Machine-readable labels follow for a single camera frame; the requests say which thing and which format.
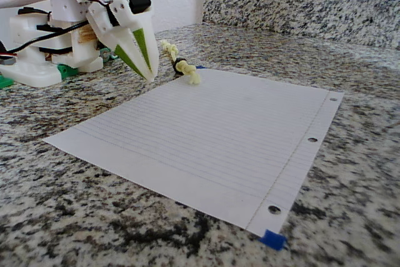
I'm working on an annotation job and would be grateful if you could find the black ring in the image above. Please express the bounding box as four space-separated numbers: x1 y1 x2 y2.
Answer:
171 57 188 76

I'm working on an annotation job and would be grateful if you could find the yellow-green knotted rope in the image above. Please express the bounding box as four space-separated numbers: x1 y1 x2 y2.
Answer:
159 39 201 86

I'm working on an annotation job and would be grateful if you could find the green part with metal rings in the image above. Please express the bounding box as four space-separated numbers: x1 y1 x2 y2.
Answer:
99 47 119 63

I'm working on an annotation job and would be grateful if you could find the green clamp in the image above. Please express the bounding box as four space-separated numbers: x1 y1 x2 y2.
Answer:
0 74 15 89
57 63 78 81

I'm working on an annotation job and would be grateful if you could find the lined white paper sheet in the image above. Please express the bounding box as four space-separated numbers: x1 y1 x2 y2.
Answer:
42 67 345 239

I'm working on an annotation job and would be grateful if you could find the granite backsplash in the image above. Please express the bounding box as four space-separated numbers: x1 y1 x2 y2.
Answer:
202 0 400 51

